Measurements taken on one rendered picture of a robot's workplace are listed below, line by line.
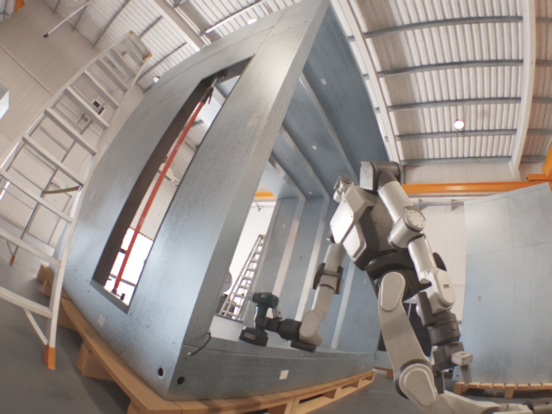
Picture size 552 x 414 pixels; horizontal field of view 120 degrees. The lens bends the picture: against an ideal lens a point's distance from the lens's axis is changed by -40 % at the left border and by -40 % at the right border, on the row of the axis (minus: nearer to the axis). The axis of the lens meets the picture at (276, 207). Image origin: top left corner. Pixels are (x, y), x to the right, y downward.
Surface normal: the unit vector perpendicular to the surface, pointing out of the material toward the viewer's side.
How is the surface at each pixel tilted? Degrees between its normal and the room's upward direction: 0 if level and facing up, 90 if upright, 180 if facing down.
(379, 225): 82
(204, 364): 90
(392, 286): 90
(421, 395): 90
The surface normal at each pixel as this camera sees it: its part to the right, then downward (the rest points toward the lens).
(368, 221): -0.54, -0.32
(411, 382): -0.44, -0.50
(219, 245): 0.83, -0.01
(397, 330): -0.26, -0.16
